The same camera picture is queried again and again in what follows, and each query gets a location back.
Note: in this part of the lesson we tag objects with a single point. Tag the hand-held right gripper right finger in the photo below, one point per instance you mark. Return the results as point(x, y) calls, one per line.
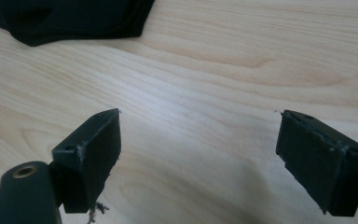
point(320, 161)

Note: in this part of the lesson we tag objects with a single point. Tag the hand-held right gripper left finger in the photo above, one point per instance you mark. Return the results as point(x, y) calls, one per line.
point(90, 158)

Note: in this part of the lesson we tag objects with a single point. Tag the black cloth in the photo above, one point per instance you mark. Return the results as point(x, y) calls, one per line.
point(74, 18)

